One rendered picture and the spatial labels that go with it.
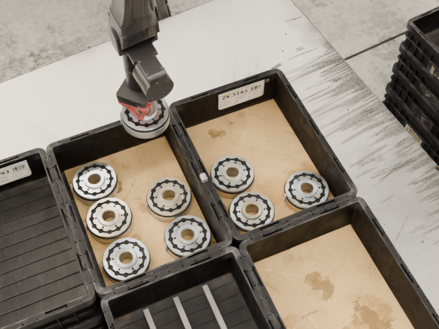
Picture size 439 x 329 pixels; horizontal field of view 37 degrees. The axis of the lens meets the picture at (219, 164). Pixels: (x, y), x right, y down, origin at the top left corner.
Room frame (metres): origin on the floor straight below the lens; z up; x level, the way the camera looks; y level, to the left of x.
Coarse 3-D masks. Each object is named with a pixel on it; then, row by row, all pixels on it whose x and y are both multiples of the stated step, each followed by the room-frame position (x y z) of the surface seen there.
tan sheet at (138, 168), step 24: (144, 144) 0.93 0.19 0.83; (168, 144) 0.93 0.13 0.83; (72, 168) 0.85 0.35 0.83; (120, 168) 0.86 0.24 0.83; (144, 168) 0.86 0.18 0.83; (168, 168) 0.86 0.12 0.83; (72, 192) 0.79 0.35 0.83; (120, 192) 0.79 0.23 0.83; (144, 192) 0.79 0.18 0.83; (144, 216) 0.73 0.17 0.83; (96, 240) 0.66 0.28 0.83; (144, 240) 0.66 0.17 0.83
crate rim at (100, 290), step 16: (96, 128) 0.90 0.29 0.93; (112, 128) 0.91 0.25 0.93; (176, 128) 0.90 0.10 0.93; (64, 144) 0.86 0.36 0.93; (192, 160) 0.82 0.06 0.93; (64, 192) 0.73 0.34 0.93; (208, 192) 0.73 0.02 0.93; (224, 224) 0.65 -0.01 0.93; (80, 240) 0.61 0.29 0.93; (96, 272) 0.54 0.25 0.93; (144, 272) 0.54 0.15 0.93; (160, 272) 0.54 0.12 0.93; (96, 288) 0.51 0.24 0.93; (112, 288) 0.51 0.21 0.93
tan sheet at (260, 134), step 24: (216, 120) 1.00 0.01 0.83; (240, 120) 1.00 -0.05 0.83; (264, 120) 1.00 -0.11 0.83; (216, 144) 0.93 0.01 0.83; (240, 144) 0.93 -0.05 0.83; (264, 144) 0.93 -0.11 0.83; (288, 144) 0.93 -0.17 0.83; (264, 168) 0.86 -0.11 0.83; (288, 168) 0.86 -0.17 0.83; (312, 168) 0.86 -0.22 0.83; (264, 192) 0.79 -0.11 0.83
